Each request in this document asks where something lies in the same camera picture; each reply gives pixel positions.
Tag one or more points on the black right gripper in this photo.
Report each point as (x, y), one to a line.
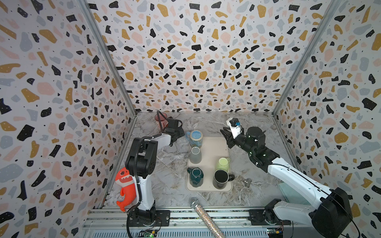
(230, 141)

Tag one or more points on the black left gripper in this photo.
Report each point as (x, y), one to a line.
(181, 133)

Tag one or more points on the blue glazed mug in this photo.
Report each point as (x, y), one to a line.
(195, 138)

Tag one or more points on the light green mug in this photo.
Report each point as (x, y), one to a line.
(223, 164)

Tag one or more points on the pink mug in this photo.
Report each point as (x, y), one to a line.
(161, 119)

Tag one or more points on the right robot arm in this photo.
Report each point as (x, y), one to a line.
(328, 212)

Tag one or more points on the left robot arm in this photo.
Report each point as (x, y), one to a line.
(141, 162)

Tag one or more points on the black mug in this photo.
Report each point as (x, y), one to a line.
(221, 178)

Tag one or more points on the dark green mug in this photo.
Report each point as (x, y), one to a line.
(195, 176)

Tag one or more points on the grey frosted cup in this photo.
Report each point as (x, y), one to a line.
(195, 155)

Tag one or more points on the beige rectangular tray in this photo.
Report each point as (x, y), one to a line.
(213, 148)

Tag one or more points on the small clear glass piece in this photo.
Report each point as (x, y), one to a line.
(247, 182)

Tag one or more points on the red shark plush toy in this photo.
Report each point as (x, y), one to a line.
(128, 189)

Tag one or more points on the teal folded cloth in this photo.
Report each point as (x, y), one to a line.
(291, 195)

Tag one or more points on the glitter filled tube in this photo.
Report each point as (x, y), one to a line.
(201, 212)

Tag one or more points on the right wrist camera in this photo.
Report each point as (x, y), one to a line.
(235, 127)

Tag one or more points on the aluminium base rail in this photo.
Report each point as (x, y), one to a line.
(186, 222)

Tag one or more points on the aluminium corner post left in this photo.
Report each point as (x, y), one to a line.
(83, 5)

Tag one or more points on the aluminium corner post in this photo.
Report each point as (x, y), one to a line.
(83, 5)
(328, 15)

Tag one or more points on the aluminium corner post right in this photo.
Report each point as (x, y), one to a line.
(328, 15)

